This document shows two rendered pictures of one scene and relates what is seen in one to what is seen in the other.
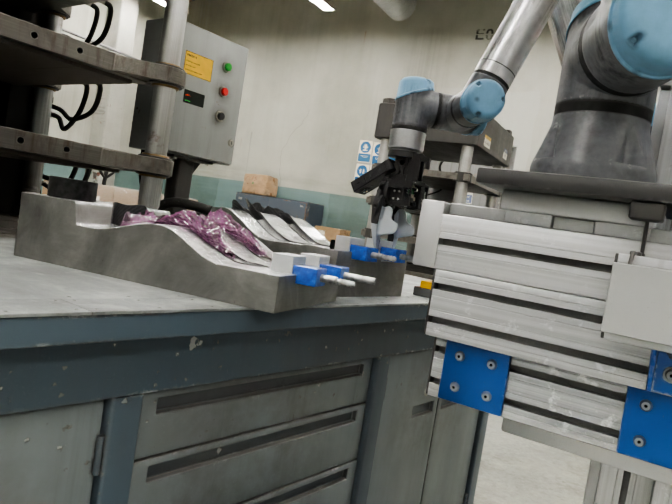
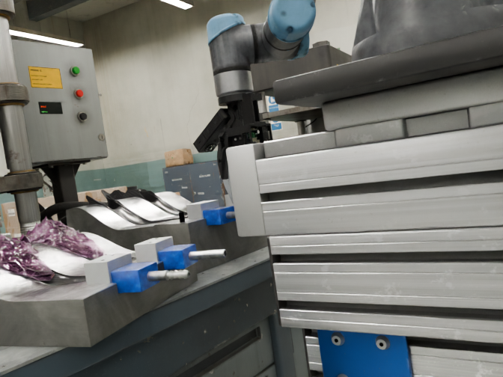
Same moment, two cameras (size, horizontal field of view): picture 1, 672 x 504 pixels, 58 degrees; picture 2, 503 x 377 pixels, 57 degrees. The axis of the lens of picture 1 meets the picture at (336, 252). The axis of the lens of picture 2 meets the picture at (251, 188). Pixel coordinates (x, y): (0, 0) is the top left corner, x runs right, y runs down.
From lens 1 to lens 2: 0.39 m
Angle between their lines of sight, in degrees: 1
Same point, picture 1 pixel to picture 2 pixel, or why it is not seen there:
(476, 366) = (363, 348)
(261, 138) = (168, 121)
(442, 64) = not seen: hidden behind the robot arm
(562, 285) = (447, 218)
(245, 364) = not seen: outside the picture
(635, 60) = not seen: outside the picture
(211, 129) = (78, 130)
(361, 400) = (269, 363)
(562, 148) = (385, 16)
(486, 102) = (295, 13)
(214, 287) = (18, 330)
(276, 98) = (171, 87)
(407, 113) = (223, 55)
